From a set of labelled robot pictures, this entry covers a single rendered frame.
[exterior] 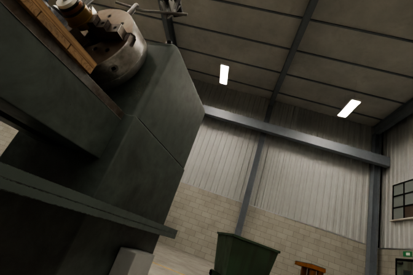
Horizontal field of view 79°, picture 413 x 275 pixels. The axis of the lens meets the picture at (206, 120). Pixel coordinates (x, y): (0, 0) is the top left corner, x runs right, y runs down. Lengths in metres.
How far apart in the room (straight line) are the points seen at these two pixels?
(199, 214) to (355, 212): 6.25
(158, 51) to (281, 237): 10.36
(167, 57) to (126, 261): 0.80
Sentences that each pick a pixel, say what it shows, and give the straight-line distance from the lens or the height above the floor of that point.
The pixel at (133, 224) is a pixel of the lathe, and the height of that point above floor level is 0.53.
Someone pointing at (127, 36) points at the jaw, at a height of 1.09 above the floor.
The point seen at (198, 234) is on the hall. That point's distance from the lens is 10.77.
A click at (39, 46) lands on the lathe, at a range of 0.73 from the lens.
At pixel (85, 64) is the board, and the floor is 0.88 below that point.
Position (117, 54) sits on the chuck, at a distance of 0.95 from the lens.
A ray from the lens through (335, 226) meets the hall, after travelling 11.86.
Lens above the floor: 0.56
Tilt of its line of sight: 24 degrees up
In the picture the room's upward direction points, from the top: 20 degrees clockwise
